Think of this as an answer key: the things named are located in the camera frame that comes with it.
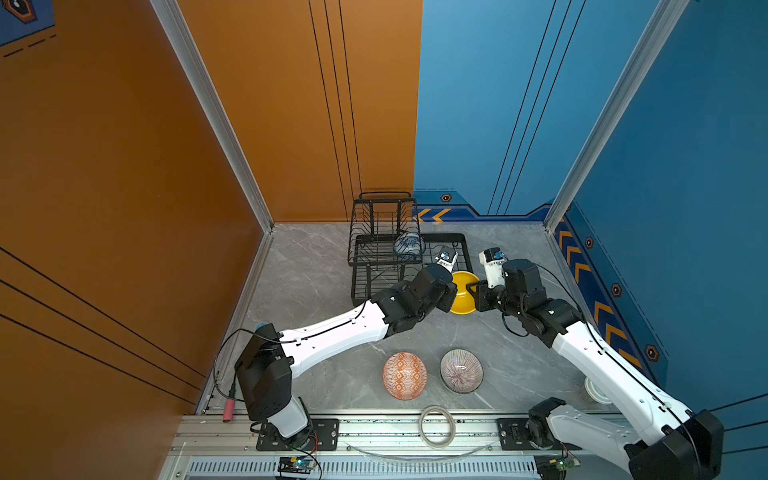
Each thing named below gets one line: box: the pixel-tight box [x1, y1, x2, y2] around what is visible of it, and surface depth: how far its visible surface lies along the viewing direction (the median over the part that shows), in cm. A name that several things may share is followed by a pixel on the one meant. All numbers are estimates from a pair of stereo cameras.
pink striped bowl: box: [439, 348, 484, 394], surface depth 82 cm
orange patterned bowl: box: [382, 352, 428, 401], surface depth 81 cm
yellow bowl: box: [450, 271, 480, 315], surface depth 78 cm
